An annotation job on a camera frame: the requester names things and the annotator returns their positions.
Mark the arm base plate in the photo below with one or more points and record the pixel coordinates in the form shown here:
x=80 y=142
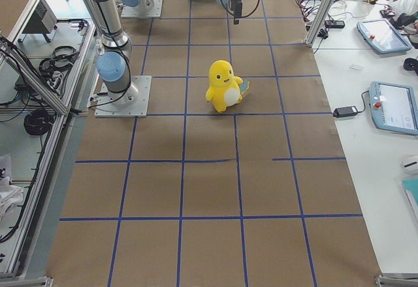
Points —
x=141 y=9
x=133 y=103

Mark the grey electronics box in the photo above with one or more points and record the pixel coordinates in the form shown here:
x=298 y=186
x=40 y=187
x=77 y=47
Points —
x=42 y=21

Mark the teach pendant tablet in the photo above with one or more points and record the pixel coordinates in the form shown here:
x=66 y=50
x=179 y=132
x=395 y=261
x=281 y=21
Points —
x=393 y=107
x=382 y=36

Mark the brown paper table mat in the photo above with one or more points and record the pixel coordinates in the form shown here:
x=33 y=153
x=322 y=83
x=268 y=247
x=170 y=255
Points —
x=258 y=195

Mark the yellow plush toy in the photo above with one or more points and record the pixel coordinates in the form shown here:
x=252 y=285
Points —
x=225 y=89

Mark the black power adapter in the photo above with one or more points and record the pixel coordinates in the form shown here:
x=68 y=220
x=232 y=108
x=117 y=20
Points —
x=344 y=112

